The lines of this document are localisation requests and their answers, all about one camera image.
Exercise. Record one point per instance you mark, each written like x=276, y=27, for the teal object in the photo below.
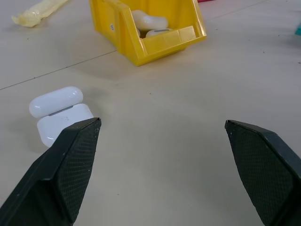
x=298, y=29

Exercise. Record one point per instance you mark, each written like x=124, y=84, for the yellow plastic bin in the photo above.
x=150, y=30

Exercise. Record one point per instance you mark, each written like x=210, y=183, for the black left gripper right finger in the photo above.
x=265, y=174

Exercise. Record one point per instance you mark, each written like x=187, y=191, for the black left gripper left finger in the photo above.
x=58, y=179

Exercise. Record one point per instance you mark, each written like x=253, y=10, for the red flat object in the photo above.
x=204, y=1

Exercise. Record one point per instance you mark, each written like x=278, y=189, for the crumpled yellow plastic bag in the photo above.
x=37, y=11

